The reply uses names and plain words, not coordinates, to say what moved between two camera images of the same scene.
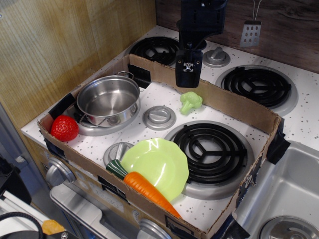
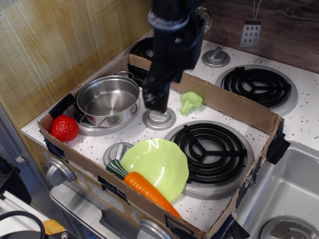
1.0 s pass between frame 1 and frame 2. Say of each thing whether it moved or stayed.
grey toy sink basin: stayed
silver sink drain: stayed
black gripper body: moved
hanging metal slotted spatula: stayed
